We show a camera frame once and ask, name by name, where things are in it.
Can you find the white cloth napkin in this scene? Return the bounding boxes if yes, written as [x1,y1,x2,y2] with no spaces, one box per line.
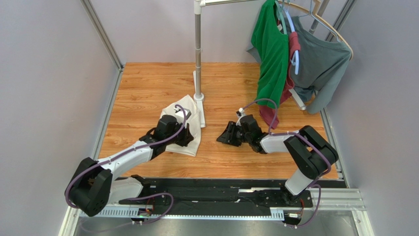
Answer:
[160,95,202,157]

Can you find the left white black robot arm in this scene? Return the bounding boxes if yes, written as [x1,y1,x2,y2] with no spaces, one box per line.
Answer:
[64,115,194,217]

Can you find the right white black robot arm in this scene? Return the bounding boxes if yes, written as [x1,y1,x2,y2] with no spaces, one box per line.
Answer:
[216,115,339,197]

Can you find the maroon shirt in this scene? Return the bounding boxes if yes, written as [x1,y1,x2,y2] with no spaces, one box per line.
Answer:
[259,19,301,130]

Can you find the white clothes rack stand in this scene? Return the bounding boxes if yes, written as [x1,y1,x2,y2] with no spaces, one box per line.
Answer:
[192,0,248,128]

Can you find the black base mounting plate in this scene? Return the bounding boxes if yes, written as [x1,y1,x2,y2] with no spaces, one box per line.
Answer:
[113,177,347,217]

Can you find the light blue clothes hanger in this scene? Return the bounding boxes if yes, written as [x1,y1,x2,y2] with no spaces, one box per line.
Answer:
[275,0,300,76]

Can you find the green shirt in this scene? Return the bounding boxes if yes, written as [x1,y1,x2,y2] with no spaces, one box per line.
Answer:
[250,0,289,108]

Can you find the grey-blue shirt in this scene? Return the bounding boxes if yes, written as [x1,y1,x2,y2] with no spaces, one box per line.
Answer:
[250,17,351,114]

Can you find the wooden clothes hanger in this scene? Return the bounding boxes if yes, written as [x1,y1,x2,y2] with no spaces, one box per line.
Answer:
[280,0,354,60]

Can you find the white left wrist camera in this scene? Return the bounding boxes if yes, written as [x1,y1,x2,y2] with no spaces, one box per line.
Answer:
[174,107,191,123]

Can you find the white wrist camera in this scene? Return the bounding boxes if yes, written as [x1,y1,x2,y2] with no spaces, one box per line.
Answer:
[236,108,246,126]
[174,107,191,123]

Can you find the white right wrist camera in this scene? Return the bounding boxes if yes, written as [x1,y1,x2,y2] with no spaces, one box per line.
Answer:
[236,108,246,126]

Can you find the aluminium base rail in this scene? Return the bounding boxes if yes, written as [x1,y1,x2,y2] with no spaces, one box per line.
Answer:
[60,178,374,236]

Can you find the aluminium frame post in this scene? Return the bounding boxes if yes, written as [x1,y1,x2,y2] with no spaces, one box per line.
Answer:
[80,0,124,71]

